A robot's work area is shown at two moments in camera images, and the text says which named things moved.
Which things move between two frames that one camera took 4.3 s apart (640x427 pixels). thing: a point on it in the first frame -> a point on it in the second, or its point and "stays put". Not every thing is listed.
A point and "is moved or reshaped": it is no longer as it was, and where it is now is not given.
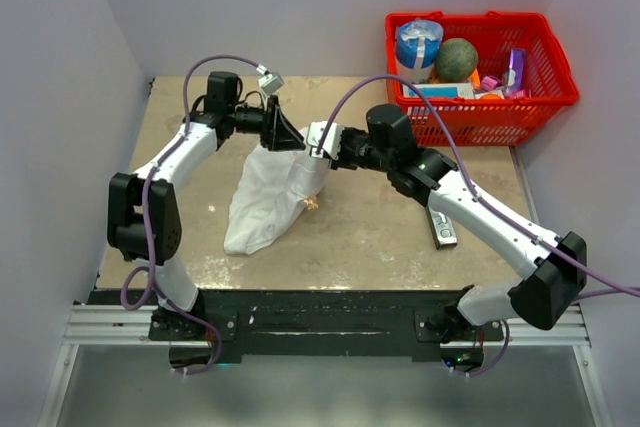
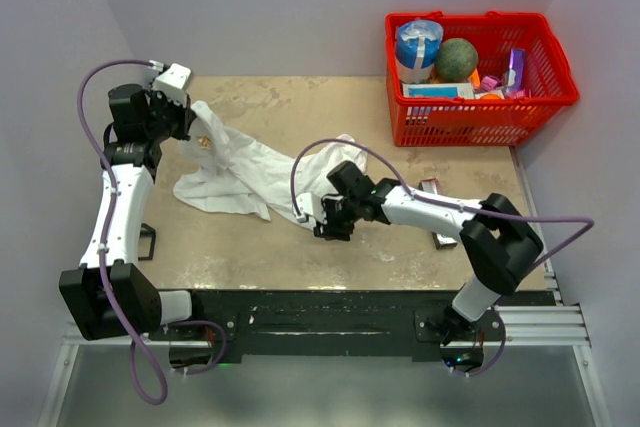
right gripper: (341, 162) -> (330, 229)
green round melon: (455, 61) stays put
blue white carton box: (440, 90) stays put
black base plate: (307, 322) stays put
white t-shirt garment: (268, 198) is moved or reshaped
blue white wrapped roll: (417, 46) stays put
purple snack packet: (517, 64) stays put
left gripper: (277, 133) -> (186, 114)
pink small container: (490, 82) stays put
